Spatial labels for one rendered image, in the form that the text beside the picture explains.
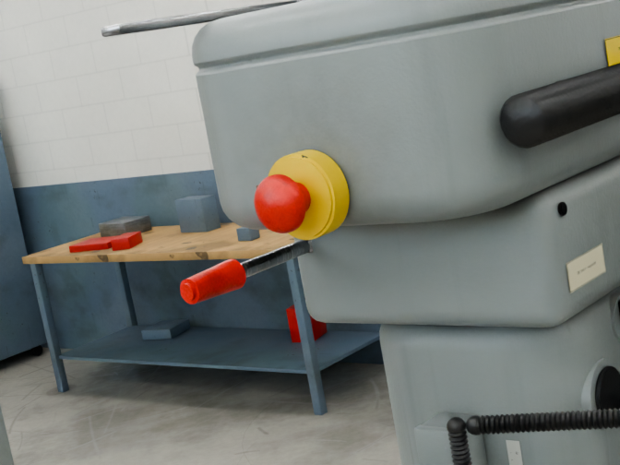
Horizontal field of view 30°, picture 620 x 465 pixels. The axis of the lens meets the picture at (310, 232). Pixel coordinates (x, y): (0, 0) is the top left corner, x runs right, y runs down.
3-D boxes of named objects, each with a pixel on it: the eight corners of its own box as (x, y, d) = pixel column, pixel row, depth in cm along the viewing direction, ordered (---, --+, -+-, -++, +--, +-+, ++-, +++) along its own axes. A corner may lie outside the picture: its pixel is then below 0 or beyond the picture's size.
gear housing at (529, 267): (565, 334, 82) (544, 195, 80) (301, 327, 97) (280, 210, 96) (729, 224, 107) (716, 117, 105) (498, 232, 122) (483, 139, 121)
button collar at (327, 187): (339, 239, 77) (324, 150, 76) (273, 242, 81) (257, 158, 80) (357, 232, 79) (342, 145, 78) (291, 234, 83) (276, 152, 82)
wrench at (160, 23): (129, 31, 79) (127, 19, 79) (91, 40, 82) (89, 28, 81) (339, 2, 98) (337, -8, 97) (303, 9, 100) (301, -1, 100)
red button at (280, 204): (298, 235, 75) (287, 175, 75) (253, 237, 78) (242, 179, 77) (328, 224, 78) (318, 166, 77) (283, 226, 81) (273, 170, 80)
